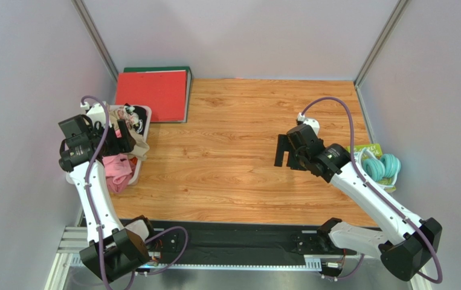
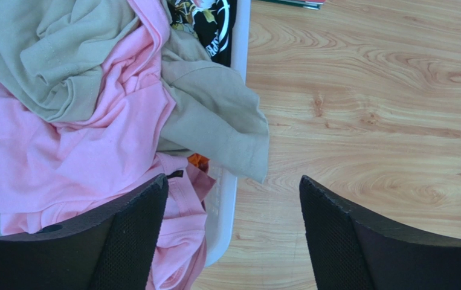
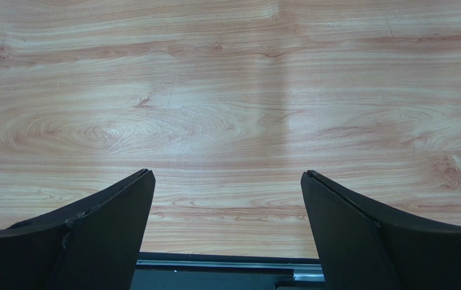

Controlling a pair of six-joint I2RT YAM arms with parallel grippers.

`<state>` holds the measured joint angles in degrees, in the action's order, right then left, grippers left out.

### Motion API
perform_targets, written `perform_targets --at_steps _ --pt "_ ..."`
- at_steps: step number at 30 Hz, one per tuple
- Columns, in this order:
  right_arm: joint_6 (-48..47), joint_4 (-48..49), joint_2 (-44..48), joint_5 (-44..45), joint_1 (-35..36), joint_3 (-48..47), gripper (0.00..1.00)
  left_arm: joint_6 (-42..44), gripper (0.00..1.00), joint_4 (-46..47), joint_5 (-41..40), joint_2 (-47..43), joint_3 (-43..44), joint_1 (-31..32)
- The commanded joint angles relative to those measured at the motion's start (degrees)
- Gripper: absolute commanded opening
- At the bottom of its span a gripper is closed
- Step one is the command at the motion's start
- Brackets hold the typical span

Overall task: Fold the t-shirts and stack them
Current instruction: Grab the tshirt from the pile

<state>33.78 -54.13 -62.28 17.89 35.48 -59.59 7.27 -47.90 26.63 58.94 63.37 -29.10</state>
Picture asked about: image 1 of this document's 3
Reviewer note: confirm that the teal cat-ear headphones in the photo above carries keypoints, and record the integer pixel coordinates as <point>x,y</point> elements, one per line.
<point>383,170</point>

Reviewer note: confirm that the aluminium frame rail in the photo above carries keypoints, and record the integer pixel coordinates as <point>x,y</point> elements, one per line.
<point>318,272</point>

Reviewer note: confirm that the white laundry basket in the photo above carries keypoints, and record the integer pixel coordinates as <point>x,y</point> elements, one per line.
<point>76,149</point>

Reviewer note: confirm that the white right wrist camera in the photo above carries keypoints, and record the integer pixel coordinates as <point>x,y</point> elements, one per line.
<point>313,123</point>

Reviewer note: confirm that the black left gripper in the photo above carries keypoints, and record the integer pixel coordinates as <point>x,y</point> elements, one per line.
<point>121,145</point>

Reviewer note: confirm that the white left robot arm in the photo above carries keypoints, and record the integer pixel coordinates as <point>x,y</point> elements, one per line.
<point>114,249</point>

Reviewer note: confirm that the beige t-shirt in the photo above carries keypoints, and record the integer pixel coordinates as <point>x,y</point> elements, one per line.
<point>141,148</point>

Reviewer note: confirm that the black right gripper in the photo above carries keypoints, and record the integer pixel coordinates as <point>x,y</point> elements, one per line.
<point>293,149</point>

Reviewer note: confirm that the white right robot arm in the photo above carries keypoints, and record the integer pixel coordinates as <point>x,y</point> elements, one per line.
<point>404,243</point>

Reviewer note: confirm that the black floral t-shirt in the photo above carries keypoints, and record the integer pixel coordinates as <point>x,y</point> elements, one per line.
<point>135,117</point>

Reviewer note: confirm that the green book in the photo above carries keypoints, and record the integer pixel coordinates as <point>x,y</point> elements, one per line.
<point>375,148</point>

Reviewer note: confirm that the pink t-shirt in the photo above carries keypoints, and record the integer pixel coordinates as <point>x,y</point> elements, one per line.
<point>119,170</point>

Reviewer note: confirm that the green folder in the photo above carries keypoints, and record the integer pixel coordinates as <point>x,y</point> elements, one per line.
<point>189,86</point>

